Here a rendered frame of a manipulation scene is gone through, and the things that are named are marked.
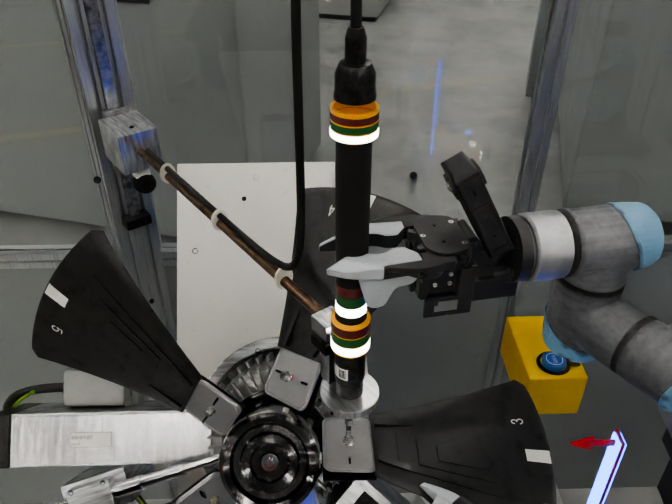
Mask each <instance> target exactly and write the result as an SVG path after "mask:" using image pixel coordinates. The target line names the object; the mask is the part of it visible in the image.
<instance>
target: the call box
mask: <svg viewBox="0 0 672 504"><path fill-rule="evenodd" d="M543 321H544V316H511V317H507V319H506V324H505V329H504V334H503V339H502V344H501V349H500V352H501V355H502V358H503V361H504V364H505V367H506V370H507V373H508V376H509V379H510V381H512V380H516V381H518V382H519V383H521V384H523V385H524V386H525V387H526V389H527V391H528V392H529V394H530V396H531V398H532V400H533V402H534V404H535V407H536V409H537V411H538V413H539V414H568V413H577V412H578V409H579V406H580V402H581V399H582V396H583V393H584V390H585V387H586V383H587V380H588V376H587V374H586V372H585V370H584V368H583V366H582V363H580V366H570V365H569V363H568V361H567V358H565V357H564V358H565V359H566V367H565V369H564V370H562V371H560V372H554V371H550V370H548V369H546V368H545V367H544V366H543V365H542V363H541V359H542V356H543V353H546V352H552V351H550V349H549V348H548V347H547V346H546V344H545V342H544V340H543V336H542V329H543Z"/></svg>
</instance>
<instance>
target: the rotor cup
mask: <svg viewBox="0 0 672 504"><path fill-rule="evenodd" d="M241 403H242V404H244V405H245V407H244V408H243V410H242V411H241V413H240V414H239V416H238V417H237V419H236V420H235V421H234V423H233V424H232V426H233V425H234V426H233V427H232V426H231V427H232V428H231V427H230V428H231V430H230V429H229V430H230V431H229V430H228V431H229V432H227V433H228V434H227V433H226V434H227V435H222V444H221V449H220V454H219V472H220V477H221V480H222V483H223V485H224V487H225V489H226V491H227V493H228V494H229V495H230V497H231V498H232V499H233V500H234V501H235V502H236V503H237V504H301V503H302V502H303V501H304V500H305V499H306V498H307V497H308V496H309V495H310V493H311V492H312V490H313V489H314V487H315V485H316V483H317V480H318V478H319V476H320V475H321V473H322V472H323V458H322V421H323V420H324V419H325V417H324V415H323V413H322V412H321V410H320V409H319V407H318V406H317V405H316V404H314V407H313V410H312V414H308V413H306V412H304V411H299V410H296V409H294V408H293V407H291V406H289V405H287V404H285V403H283V402H281V401H279V400H277V399H276V398H274V397H272V396H270V395H268V394H267V393H266V392H265V389H262V390H259V391H257V392H254V393H252V394H251V395H249V396H247V397H246V398H245V399H243V400H242V401H241ZM284 407H286V408H289V411H288V413H286V412H282V411H283V408H284ZM266 454H273V455H275V456H276V457H277V458H278V462H279V463H278V467H277V469H276V470H275V471H273V472H266V471H264V470H263V469H262V467H261V459H262V457H263V456H264V455H266Z"/></svg>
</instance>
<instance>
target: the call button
mask: <svg viewBox="0 0 672 504"><path fill-rule="evenodd" d="M541 363H542V365H543V366H544V367H545V368H546V369H548V370H550V371H554V372H560V371H562V370H564V369H565V367H566V359H565V358H564V357H562V358H560V357H559V356H557V355H555V354H554V353H553V352H546V353H543V356H542V359H541Z"/></svg>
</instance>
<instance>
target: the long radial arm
mask: <svg viewBox="0 0 672 504"><path fill-rule="evenodd" d="M211 435H212V430H211V429H208V427H207V426H205V425H204V424H202V423H201V422H200V421H198V420H197V419H196V418H194V417H193V416H191V415H190V414H189V413H188V412H187V411H186V409H185V411H184V412H183V413H182V412H180V411H178V410H176V409H174V408H172V407H170V406H167V405H165V404H163V403H161V402H159V401H156V400H144V401H143V402H141V403H139V404H133V405H130V406H126V407H122V406H97V407H68V406H65V405H64V402H54V403H42V404H39V405H36V406H34V407H31V408H28V409H25V410H22V411H19V412H16V413H13V414H11V445H10V467H11V468H20V467H61V466H102V465H125V464H127V465H143V464H180V463H190V462H193V461H197V460H200V459H203V458H206V457H209V456H212V455H214V449H208V447H209V446H211V445H213V442H212V439H207V437H208V436H211Z"/></svg>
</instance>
